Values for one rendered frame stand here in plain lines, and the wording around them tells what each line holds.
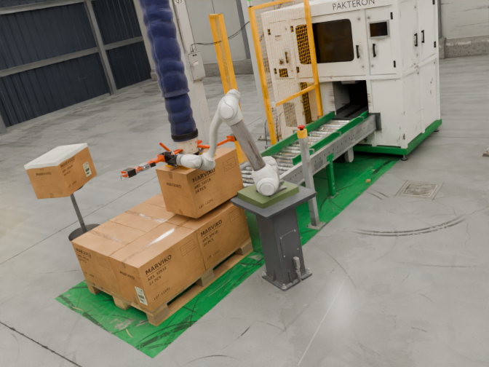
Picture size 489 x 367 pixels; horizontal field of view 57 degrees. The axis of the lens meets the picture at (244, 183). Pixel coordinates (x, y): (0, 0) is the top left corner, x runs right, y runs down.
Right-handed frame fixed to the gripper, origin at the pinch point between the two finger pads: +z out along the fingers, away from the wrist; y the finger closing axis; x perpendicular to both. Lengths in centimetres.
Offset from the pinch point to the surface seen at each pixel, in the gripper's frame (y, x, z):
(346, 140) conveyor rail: 62, 220, -36
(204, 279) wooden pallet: 106, -7, -22
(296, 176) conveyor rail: 64, 122, -36
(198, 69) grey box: -42, 137, 89
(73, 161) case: 25, 9, 178
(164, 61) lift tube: -72, 19, -7
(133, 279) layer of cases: 74, -63, -10
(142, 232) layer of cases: 61, -25, 23
